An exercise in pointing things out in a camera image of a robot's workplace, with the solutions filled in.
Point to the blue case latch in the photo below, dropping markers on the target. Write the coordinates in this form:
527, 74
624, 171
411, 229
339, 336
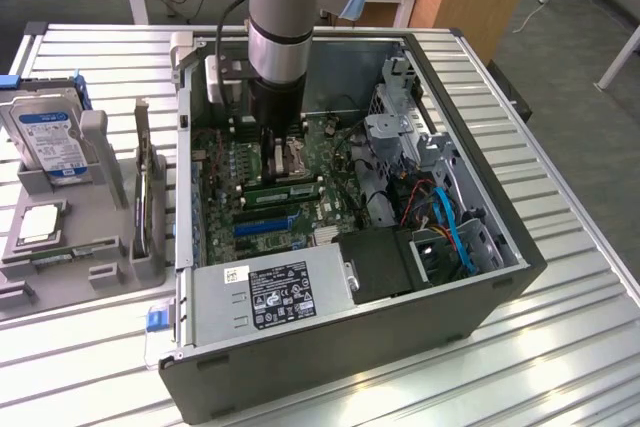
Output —
154, 320

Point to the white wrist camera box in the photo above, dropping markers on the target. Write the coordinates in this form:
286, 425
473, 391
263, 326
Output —
220, 79

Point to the hard disk with blue label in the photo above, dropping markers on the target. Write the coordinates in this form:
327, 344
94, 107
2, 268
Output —
47, 137

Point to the graphics card with metal bracket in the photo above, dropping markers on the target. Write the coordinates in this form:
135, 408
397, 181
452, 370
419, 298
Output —
142, 182

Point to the black fan shroud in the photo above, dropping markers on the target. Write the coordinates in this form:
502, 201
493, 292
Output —
375, 264

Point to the blue disk caddy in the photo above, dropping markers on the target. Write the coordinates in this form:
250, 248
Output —
82, 92

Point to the silver power supply unit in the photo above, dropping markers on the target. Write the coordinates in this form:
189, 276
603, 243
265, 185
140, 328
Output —
280, 297

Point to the blue expansion slot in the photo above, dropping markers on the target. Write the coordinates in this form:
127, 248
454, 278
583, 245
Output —
260, 226

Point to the green motherboard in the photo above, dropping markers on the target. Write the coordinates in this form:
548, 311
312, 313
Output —
305, 217

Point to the metal disk bay cage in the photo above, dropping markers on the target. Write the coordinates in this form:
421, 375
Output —
430, 157

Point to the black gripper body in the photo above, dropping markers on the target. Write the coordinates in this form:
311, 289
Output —
277, 102

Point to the white table leg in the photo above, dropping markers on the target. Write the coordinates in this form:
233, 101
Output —
620, 57

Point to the grey parts rack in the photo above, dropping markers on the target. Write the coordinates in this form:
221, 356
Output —
100, 267

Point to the metal CPU socket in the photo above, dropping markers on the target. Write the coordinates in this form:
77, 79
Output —
300, 159

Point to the silver CPU chip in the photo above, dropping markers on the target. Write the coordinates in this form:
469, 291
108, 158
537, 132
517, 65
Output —
39, 223

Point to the open black PC case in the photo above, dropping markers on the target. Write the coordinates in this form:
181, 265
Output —
380, 347

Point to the green RAM stick in slot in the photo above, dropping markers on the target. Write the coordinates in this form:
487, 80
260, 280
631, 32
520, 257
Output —
280, 194

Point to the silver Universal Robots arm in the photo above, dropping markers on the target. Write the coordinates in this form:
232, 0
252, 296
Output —
280, 12

